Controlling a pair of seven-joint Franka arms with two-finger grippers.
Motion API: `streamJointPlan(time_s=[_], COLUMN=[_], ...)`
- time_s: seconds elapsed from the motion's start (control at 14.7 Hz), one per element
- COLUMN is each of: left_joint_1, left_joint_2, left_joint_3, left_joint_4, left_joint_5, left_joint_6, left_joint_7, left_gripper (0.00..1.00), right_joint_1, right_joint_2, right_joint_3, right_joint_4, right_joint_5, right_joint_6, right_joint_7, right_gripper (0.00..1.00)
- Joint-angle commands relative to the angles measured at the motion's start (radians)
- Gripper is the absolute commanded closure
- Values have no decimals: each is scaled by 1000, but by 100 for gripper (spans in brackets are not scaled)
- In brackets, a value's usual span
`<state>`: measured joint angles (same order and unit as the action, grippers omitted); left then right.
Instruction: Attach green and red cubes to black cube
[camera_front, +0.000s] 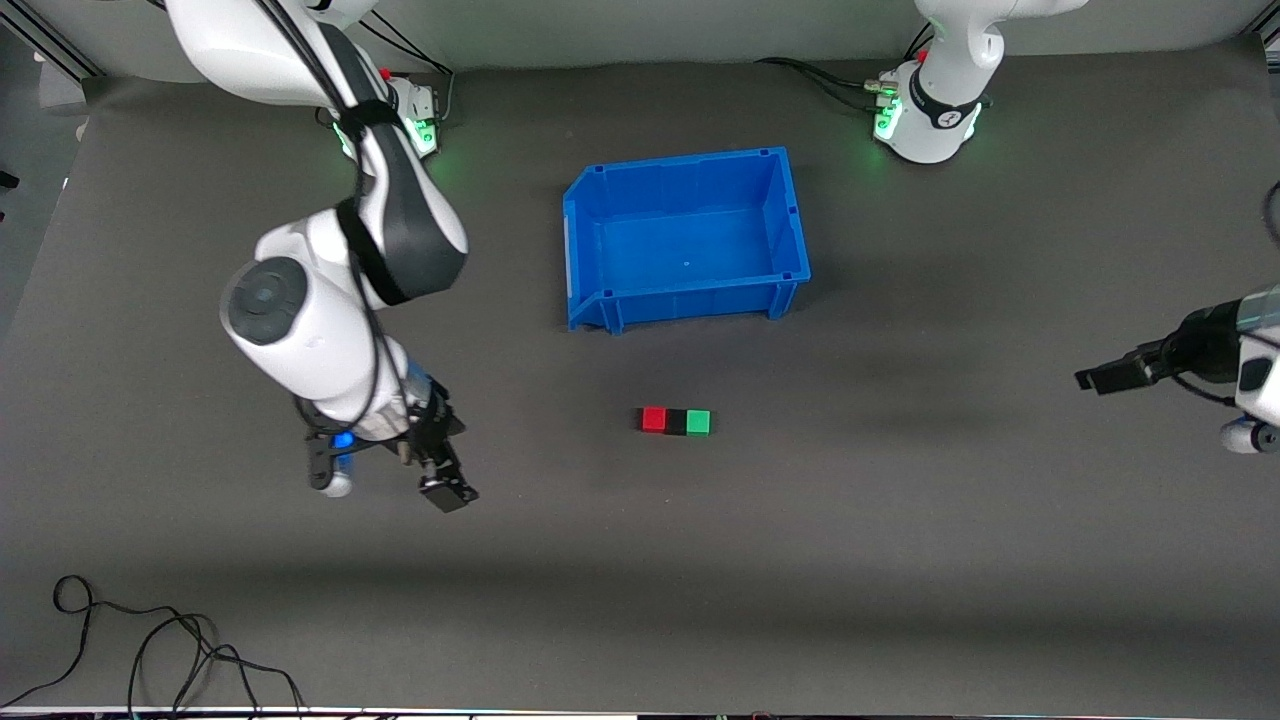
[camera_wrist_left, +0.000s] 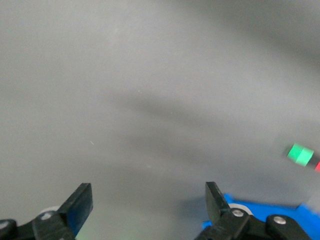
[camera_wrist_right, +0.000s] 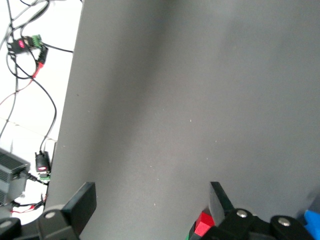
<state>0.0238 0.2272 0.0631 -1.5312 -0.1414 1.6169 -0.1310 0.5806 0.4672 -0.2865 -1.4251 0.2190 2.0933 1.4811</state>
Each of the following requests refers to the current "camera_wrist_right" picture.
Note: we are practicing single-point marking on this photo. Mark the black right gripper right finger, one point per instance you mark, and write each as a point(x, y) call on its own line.
point(220, 205)

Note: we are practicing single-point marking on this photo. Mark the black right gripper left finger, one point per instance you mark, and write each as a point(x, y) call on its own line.
point(82, 205)

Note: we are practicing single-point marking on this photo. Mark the small red cube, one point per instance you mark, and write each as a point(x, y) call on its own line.
point(203, 223)

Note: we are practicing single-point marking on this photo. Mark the small green cube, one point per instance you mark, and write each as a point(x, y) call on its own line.
point(190, 237)

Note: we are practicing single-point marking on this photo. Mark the green terminal block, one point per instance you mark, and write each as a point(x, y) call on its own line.
point(36, 40)
point(44, 178)

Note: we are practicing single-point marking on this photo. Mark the grey power supply box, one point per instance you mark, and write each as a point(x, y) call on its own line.
point(10, 175)

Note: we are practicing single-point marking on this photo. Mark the blue plastic storage bin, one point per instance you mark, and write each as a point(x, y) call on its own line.
point(312, 222)

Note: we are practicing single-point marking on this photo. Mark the dark grey table mat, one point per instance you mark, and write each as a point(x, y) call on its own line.
point(175, 100)

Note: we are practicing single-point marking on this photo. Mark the red plug connector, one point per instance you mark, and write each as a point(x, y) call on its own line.
point(38, 69)

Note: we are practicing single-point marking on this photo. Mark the black plug connector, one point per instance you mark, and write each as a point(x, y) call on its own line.
point(43, 55)

